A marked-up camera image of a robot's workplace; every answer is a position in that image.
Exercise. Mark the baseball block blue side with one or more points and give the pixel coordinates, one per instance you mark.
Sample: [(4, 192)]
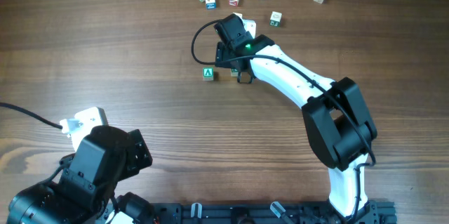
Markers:
[(210, 4)]

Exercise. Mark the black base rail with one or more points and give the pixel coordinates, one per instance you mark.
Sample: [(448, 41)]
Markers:
[(311, 212)]

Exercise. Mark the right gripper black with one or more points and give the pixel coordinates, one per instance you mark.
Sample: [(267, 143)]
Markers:
[(222, 57)]

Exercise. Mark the green V letter block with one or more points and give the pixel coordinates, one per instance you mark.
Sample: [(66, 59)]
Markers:
[(208, 74)]

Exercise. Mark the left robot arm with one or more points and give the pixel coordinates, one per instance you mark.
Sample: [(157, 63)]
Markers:
[(42, 203)]

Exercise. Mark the green N letter block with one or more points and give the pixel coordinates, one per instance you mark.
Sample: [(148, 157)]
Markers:
[(234, 72)]

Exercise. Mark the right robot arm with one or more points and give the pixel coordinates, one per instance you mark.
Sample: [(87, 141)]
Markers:
[(338, 123)]

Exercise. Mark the white block teal side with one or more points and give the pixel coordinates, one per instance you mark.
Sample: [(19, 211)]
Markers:
[(275, 19)]

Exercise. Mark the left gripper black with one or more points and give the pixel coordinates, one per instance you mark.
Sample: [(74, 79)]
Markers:
[(143, 157)]

